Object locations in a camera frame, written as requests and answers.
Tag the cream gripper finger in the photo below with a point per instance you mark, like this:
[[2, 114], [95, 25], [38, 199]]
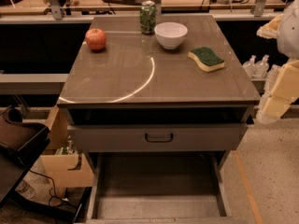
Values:
[[281, 89], [270, 30]]

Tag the green and yellow sponge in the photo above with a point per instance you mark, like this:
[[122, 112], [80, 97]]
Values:
[[206, 59]]

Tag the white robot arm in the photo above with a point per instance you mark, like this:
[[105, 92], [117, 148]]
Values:
[[288, 32]]

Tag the grey drawer cabinet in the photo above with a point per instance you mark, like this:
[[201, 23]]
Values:
[[135, 81]]

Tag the open middle drawer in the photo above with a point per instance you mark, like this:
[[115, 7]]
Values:
[[158, 188]]

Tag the clear sanitizer bottle right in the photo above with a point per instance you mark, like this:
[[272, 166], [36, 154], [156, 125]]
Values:
[[261, 67]]

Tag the clear sanitizer bottle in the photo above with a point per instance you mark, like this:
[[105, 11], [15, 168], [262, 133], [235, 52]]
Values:
[[249, 66], [261, 67]]

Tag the clear sanitizer bottle left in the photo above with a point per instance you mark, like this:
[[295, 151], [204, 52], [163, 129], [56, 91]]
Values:
[[249, 66]]

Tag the white ceramic bowl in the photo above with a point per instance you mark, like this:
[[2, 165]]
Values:
[[170, 34]]

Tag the green soda can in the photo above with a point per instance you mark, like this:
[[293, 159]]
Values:
[[147, 17]]

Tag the red apple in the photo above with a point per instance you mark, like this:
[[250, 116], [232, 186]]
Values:
[[96, 39]]

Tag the cardboard box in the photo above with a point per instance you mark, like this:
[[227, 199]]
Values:
[[67, 167]]

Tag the dark brown chair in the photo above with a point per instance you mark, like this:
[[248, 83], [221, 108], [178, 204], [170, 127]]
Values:
[[21, 143]]

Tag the closed upper drawer with handle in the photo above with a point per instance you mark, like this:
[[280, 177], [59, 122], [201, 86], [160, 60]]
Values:
[[157, 138]]

